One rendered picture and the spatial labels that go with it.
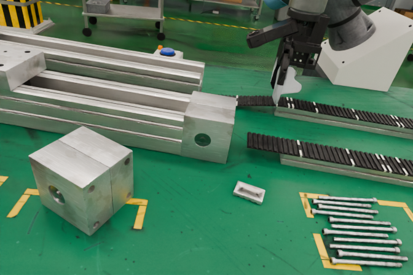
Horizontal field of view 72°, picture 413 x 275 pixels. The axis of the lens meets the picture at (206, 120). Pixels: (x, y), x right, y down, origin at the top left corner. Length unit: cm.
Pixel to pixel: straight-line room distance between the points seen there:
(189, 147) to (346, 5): 72
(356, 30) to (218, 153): 71
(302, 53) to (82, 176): 51
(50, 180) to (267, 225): 32
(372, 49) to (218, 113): 65
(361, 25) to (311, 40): 44
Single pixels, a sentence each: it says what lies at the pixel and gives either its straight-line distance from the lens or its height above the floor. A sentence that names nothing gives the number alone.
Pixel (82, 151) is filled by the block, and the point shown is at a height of 87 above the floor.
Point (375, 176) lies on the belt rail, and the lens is 66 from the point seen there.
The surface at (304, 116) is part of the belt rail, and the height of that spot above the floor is 79.
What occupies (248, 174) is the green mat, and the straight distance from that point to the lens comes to 55.
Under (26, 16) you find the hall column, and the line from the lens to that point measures 381.
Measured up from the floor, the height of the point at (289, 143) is 81.
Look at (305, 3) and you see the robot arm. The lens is 65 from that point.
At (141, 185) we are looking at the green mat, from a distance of 51.
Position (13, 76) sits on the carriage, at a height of 89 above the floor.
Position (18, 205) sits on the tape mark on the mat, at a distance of 52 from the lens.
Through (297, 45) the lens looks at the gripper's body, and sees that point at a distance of 67.
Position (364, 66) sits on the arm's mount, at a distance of 106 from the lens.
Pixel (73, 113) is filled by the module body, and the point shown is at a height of 84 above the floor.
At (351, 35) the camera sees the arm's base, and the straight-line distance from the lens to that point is 110.
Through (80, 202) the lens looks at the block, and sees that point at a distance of 41.
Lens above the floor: 115
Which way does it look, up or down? 33 degrees down
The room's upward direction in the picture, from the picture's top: 8 degrees clockwise
